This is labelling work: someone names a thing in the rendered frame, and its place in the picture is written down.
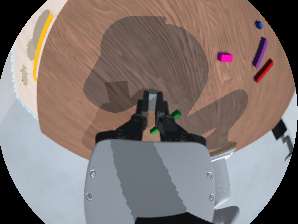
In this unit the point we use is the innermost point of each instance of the green rod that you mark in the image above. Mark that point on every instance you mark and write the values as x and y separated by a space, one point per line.
176 114

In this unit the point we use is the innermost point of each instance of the magenta block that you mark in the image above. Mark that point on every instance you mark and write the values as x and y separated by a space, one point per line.
224 57

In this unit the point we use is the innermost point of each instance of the red rod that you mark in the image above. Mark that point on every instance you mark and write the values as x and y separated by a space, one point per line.
263 70

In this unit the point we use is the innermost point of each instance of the purple rod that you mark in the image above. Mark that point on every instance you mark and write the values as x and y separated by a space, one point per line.
260 52

